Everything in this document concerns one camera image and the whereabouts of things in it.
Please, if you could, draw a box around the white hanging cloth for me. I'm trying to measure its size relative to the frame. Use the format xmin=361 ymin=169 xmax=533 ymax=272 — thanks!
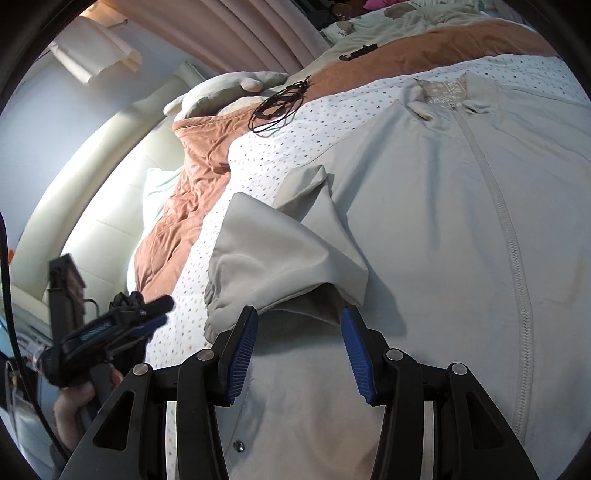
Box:
xmin=48 ymin=9 xmax=141 ymax=86

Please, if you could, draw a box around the black hair clip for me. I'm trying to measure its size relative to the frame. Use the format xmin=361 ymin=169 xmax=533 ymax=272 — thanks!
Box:
xmin=338 ymin=42 xmax=377 ymax=62

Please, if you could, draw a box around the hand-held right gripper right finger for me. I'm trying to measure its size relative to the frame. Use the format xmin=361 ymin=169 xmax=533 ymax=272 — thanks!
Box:
xmin=341 ymin=306 xmax=541 ymax=480

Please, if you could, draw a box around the pale grey zip jacket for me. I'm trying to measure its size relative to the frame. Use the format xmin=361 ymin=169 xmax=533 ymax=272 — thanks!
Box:
xmin=203 ymin=65 xmax=591 ymax=480

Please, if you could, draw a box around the thick black cable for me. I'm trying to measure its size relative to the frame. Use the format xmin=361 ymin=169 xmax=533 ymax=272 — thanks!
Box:
xmin=0 ymin=215 xmax=68 ymax=455

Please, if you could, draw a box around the brown quilt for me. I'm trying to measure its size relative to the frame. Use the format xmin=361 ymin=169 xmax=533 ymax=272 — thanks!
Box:
xmin=134 ymin=18 xmax=557 ymax=301

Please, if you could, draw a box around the cream padded headboard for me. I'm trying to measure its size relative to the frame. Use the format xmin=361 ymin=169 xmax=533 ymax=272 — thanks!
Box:
xmin=9 ymin=62 xmax=195 ymax=319

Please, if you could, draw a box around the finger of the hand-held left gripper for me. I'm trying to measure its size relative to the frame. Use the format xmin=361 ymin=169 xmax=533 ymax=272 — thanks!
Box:
xmin=48 ymin=253 xmax=88 ymax=356
xmin=65 ymin=293 xmax=175 ymax=354

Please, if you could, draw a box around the pale green printed quilt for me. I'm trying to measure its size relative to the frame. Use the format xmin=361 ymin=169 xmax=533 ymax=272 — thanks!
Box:
xmin=321 ymin=0 xmax=509 ymax=70

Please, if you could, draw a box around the white dotted blanket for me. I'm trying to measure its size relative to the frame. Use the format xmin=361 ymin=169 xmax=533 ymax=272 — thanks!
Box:
xmin=145 ymin=52 xmax=573 ymax=480

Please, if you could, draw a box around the thin coiled black cable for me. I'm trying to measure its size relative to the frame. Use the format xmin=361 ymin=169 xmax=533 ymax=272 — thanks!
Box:
xmin=248 ymin=76 xmax=312 ymax=138

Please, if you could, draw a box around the person's left hand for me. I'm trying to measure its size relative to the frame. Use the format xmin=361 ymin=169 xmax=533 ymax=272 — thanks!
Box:
xmin=52 ymin=368 xmax=125 ymax=455

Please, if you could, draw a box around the pale green pillow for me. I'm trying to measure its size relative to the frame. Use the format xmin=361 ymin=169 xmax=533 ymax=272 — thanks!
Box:
xmin=141 ymin=167 xmax=185 ymax=229

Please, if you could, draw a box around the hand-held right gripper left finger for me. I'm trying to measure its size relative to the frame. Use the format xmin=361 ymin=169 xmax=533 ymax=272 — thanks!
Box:
xmin=58 ymin=305 xmax=259 ymax=480

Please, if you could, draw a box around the pink curtain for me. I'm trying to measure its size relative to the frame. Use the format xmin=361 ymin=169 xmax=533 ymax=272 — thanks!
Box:
xmin=111 ymin=0 xmax=333 ymax=75

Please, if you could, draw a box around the grey plush toy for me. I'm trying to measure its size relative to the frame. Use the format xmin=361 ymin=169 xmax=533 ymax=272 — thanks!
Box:
xmin=164 ymin=69 xmax=291 ymax=123

